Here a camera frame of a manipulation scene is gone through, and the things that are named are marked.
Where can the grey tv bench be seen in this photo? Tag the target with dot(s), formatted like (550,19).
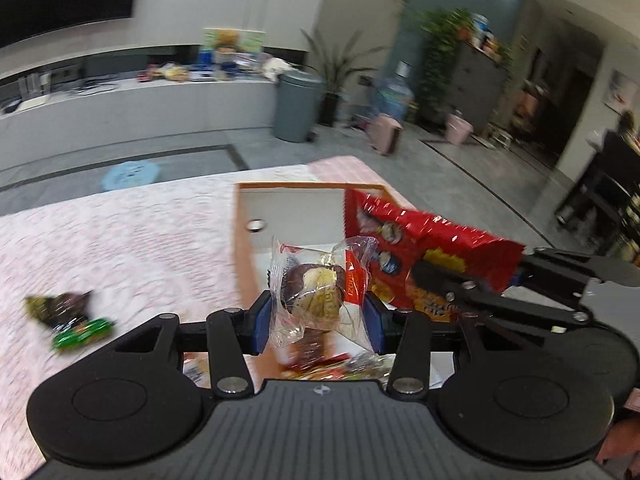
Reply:
(96,100)

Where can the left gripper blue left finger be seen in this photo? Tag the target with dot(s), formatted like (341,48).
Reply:
(231,335)

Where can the person's right hand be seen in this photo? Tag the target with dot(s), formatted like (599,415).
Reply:
(621,443)

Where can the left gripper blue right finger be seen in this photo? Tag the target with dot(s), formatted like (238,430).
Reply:
(407,335)

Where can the white lace tablecloth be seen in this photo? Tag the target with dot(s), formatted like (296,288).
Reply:
(165,247)

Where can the blue round floor mat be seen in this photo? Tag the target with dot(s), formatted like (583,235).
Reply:
(130,175)

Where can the red snack bag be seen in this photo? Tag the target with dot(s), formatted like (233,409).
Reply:
(405,237)

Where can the dark cabinet with vine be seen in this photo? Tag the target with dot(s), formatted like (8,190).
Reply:
(464,69)

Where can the green sausage stick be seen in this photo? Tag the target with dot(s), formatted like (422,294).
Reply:
(82,334)

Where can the pink stool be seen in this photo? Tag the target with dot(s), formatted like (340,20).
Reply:
(383,133)

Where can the clear pack orange snack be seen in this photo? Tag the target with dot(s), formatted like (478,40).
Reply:
(363,366)

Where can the potted plant right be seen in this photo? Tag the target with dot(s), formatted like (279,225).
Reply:
(335,65)

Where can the teddy bear gift box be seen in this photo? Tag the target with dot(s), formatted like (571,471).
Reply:
(231,52)

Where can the dark olive snack pouch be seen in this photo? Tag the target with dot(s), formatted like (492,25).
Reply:
(59,312)

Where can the orange storage box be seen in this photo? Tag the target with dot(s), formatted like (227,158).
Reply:
(303,214)

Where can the grey trash bin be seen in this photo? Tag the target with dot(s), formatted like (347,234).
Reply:
(298,100)

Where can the water jug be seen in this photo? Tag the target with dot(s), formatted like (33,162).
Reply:
(393,95)

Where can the clear pastry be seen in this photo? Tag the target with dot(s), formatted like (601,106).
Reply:
(324,290)

